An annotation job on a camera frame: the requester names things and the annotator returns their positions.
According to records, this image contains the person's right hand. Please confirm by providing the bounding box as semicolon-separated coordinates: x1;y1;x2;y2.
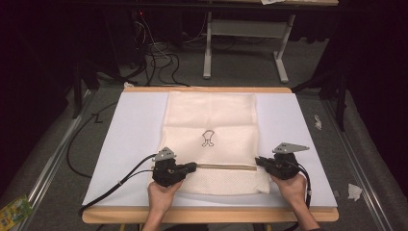
269;172;310;210

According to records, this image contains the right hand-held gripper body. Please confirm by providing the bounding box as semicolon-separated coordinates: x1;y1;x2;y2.
268;141;311;181

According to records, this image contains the person's left hand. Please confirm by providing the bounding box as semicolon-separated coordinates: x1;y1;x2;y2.
146;178;185;216

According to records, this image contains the white table mat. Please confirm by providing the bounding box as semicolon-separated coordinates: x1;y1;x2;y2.
81;90;339;209

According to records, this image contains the aluminium floor rail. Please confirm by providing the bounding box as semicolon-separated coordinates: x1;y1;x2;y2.
13;90;96;231
321;98;395;231

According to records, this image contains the tangle of floor cables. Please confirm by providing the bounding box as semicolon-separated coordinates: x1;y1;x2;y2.
131;11;191;88

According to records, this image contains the cream mesh laundry bag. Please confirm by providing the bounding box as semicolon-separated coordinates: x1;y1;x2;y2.
147;90;271;196

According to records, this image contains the green printed packet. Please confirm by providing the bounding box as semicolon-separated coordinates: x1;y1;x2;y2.
0;193;35;229

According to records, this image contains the large white paper scrap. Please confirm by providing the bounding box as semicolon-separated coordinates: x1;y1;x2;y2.
347;183;364;202

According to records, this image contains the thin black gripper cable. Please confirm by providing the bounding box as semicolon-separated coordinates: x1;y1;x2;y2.
118;168;156;186

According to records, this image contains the white desk frame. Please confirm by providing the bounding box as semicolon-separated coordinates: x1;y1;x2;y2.
202;0;340;85

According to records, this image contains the black metal stand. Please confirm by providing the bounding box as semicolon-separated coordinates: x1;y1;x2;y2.
291;62;350;133
70;59;101;120

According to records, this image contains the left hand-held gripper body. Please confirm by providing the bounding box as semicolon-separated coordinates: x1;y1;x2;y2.
151;146;187;189

